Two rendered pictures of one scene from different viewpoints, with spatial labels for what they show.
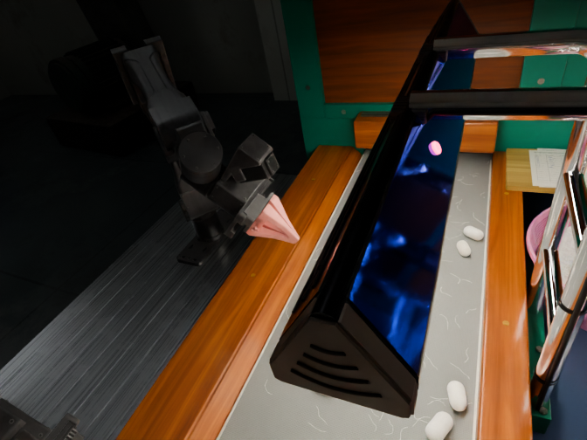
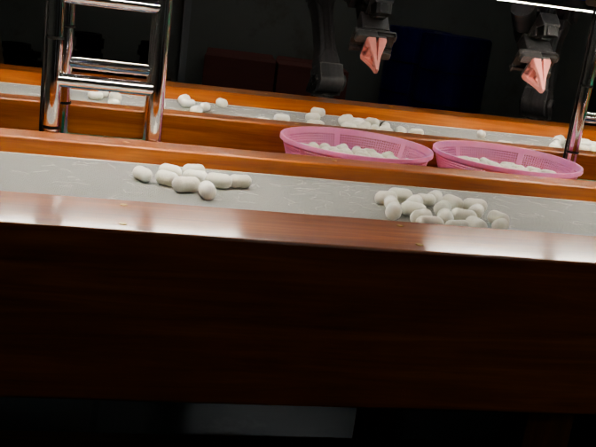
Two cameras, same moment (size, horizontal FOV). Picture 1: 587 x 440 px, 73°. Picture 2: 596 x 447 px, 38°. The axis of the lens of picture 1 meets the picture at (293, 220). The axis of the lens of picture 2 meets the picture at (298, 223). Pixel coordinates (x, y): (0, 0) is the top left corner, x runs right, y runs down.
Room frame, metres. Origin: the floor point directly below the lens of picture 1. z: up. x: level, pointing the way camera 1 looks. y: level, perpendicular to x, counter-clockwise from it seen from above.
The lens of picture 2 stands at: (-1.31, -1.17, 1.02)
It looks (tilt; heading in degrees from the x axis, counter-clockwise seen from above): 15 degrees down; 48
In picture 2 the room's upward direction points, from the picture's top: 7 degrees clockwise
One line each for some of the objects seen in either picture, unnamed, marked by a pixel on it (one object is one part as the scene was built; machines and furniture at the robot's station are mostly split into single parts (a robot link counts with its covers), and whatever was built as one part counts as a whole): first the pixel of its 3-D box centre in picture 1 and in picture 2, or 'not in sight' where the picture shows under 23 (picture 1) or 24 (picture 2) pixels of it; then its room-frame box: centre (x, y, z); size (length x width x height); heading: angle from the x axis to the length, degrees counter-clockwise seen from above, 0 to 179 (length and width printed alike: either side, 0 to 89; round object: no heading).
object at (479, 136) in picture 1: (422, 130); not in sight; (0.79, -0.33, 0.83); 0.30 x 0.06 x 0.07; 60
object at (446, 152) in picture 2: not in sight; (502, 181); (0.01, -0.26, 0.72); 0.27 x 0.27 x 0.10
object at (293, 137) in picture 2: not in sight; (352, 168); (-0.24, -0.12, 0.72); 0.27 x 0.27 x 0.10
